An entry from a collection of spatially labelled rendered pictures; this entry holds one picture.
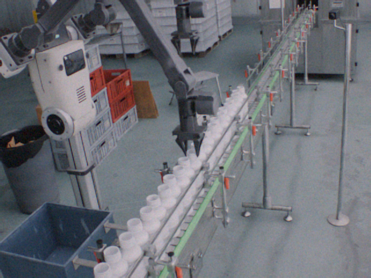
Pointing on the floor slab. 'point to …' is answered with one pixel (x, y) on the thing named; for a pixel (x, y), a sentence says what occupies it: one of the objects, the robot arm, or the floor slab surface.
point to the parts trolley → (108, 39)
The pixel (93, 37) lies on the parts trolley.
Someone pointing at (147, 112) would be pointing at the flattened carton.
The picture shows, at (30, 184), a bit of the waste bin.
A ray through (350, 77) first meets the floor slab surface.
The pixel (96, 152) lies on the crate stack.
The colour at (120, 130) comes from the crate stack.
